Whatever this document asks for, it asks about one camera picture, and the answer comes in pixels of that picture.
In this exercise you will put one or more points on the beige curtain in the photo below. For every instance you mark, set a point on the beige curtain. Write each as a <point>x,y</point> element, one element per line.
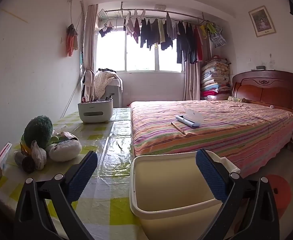
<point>192,80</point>
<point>90,42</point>

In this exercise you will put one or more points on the cream plastic bin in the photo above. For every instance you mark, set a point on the cream plastic bin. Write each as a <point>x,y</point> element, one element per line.
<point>171,180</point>

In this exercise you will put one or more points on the white washing machine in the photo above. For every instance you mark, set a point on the white washing machine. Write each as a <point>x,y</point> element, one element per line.
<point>115,92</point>

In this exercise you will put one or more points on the row of hanging clothes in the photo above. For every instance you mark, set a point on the row of hanging clothes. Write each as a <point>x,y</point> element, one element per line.
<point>184,40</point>

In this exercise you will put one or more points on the dark round ball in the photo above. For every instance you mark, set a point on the dark round ball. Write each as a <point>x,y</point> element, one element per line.
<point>28,165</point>

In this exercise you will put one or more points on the floral pillow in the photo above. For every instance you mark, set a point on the floral pillow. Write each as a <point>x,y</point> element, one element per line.
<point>236,99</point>

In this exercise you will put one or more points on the blue and white pencil case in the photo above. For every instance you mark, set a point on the blue and white pencil case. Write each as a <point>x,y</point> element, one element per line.
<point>189,121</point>

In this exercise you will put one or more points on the green checkered tablecloth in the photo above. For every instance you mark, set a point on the green checkered tablecloth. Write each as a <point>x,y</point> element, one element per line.
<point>111,142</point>

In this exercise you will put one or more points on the yellow pencil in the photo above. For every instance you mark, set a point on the yellow pencil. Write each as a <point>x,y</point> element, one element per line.
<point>178,128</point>

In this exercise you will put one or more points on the orange plastic stool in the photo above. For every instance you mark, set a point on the orange plastic stool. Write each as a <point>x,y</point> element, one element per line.
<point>280,195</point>

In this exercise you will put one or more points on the green broccoli plush toy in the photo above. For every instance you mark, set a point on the green broccoli plush toy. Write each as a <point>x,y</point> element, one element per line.
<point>37,130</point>

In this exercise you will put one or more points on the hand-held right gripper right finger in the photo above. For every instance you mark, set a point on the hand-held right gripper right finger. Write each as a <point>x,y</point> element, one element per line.
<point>207,170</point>

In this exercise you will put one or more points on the white utensil holder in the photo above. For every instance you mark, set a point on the white utensil holder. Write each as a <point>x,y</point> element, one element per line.
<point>94,111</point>

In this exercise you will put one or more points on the orange hanging cloth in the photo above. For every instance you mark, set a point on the orange hanging cloth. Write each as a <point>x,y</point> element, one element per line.
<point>72,40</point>

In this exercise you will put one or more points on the metal clothes rail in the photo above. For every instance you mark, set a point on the metal clothes rail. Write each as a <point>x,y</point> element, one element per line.
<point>149,11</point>

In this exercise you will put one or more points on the plain white cloth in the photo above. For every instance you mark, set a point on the plain white cloth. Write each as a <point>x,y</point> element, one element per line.
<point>88,80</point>

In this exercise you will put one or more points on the dotted white cloth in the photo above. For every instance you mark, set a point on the dotted white cloth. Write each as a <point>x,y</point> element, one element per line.
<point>104,81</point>

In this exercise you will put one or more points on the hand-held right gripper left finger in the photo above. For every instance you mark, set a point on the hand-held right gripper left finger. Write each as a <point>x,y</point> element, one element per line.
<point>82,172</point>

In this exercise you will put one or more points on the bed with striped sheet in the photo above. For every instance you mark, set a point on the bed with striped sheet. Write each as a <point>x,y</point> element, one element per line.
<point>211,130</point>

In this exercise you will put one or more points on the stack of folded blankets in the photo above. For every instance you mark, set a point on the stack of folded blankets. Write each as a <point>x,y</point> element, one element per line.
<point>215,80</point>

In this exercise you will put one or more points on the white plush toy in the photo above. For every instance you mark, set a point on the white plush toy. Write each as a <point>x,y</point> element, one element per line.
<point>65,150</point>

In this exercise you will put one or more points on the framed picture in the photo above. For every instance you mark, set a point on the framed picture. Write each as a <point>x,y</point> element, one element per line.
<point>262,21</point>

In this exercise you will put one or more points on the wooden bed headboard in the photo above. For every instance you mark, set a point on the wooden bed headboard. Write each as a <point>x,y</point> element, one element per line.
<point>269,87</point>

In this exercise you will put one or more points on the dark hanging underwear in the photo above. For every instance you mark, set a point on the dark hanging underwear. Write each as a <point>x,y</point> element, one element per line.
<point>104,32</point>

